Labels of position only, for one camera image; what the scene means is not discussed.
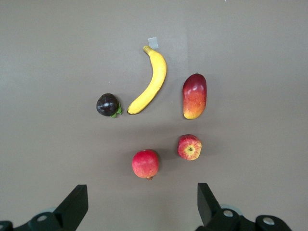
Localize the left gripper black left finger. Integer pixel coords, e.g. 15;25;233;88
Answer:
0;184;89;231

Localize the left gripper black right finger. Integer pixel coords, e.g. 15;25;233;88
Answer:
195;183;293;231

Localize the red yellow mango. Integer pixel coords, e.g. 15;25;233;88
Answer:
182;72;207;120

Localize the yellow banana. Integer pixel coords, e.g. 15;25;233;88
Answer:
127;45;167;116

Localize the red pomegranate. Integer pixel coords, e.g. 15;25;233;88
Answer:
131;149;160;181

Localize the small grey tape piece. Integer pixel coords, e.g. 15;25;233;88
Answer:
147;37;159;49

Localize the dark purple eggplant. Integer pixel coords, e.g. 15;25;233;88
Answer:
96;93;123;118

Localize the red yellow apple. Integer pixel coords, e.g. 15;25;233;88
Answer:
177;134;203;161

